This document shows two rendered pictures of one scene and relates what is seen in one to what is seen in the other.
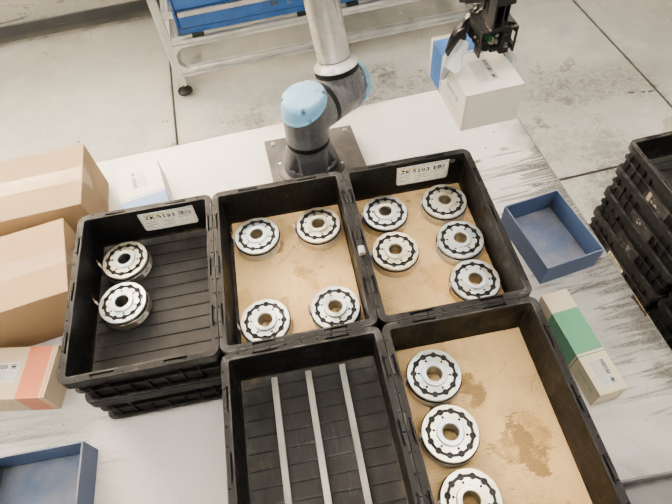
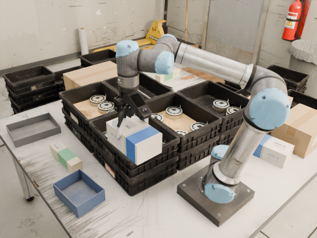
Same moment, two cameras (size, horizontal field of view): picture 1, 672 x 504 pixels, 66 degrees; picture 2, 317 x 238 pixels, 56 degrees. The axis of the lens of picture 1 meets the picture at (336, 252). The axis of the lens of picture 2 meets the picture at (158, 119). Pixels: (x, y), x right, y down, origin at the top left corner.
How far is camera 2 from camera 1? 190 cm
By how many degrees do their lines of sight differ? 88
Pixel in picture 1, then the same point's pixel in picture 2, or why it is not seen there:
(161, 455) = not seen: hidden behind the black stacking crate
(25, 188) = (302, 117)
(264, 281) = (186, 123)
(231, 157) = (267, 188)
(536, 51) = not seen: outside the picture
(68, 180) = (292, 123)
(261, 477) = (151, 95)
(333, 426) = not seen: hidden behind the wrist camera
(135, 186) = (276, 142)
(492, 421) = (95, 114)
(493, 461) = (93, 109)
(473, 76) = (130, 120)
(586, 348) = (63, 150)
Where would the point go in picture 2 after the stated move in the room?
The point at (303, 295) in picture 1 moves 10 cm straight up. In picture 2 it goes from (169, 123) to (170, 108)
